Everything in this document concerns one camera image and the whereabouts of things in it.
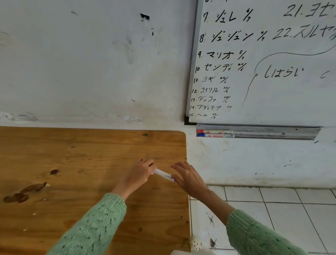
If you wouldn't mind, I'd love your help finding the red capped whiteboard marker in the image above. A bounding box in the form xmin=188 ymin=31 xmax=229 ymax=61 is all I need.
xmin=197 ymin=129 xmax=233 ymax=134

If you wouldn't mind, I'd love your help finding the person's right forearm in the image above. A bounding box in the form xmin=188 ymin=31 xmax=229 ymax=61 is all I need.
xmin=195 ymin=188 xmax=311 ymax=255

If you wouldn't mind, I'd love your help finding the metal whiteboard marker tray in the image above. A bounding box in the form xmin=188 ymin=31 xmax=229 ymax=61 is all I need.
xmin=196 ymin=124 xmax=322 ymax=141

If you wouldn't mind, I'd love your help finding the person's left forearm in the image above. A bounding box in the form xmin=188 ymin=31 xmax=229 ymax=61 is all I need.
xmin=47 ymin=181 xmax=137 ymax=255

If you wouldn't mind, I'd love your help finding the white marker pen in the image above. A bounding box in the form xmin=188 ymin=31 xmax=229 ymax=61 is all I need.
xmin=152 ymin=168 xmax=176 ymax=183

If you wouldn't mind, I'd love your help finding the white whiteboard with writing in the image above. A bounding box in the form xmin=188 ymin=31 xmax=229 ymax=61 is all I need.
xmin=184 ymin=0 xmax=336 ymax=127

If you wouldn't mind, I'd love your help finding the white dotted object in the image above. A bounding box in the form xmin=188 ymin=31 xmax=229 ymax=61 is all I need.
xmin=190 ymin=235 xmax=203 ymax=250

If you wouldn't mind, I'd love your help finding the person's left hand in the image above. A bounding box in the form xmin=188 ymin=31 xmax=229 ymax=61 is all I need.
xmin=125 ymin=158 xmax=158 ymax=191

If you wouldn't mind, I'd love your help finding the blue capped whiteboard marker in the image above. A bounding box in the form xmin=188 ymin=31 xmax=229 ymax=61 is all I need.
xmin=197 ymin=133 xmax=235 ymax=139

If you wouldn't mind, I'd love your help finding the person's right hand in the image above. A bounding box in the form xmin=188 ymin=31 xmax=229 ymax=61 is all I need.
xmin=170 ymin=161 xmax=211 ymax=200

